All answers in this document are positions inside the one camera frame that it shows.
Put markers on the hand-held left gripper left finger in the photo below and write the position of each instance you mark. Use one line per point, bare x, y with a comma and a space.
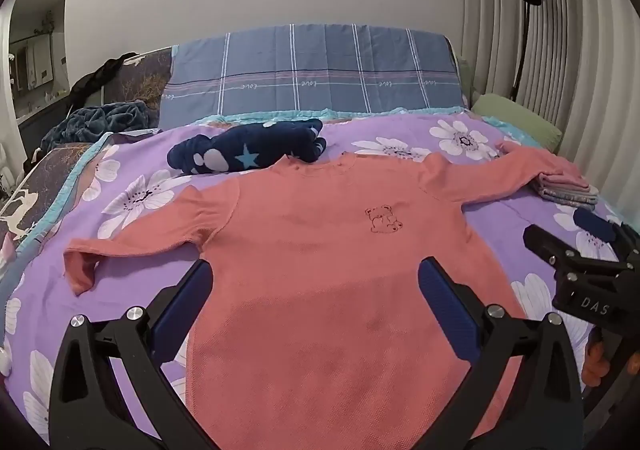
182, 302

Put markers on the beige pleated curtain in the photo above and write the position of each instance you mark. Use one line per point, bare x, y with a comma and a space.
590, 80

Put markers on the person's right hand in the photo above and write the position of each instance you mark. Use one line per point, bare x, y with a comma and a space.
594, 360

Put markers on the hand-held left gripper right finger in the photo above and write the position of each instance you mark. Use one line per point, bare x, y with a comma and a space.
445, 305

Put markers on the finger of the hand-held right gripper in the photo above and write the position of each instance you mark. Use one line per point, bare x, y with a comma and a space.
550, 245
595, 226

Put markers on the navy star-print fleece cloth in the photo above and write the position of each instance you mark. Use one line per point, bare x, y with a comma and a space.
240, 150

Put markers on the brown deer-print bed sheet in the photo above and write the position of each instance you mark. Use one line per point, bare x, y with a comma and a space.
30, 200

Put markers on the pink long-sleeved shirt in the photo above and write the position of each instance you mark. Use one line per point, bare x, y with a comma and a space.
320, 290

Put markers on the stack of folded clothes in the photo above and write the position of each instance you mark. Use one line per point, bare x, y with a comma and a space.
570, 192

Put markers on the green pillow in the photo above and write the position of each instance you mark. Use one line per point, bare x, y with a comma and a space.
520, 122

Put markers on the teal fuzzy blanket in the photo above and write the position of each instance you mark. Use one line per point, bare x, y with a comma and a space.
100, 120

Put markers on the arched wall mirror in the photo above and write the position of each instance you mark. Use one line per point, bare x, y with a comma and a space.
35, 55

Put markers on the purple floral blanket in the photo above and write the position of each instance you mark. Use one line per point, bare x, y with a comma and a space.
130, 200

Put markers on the blue plaid pillow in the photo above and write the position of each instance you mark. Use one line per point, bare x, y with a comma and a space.
310, 70

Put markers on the black jacket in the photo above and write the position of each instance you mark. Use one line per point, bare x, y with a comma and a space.
97, 77

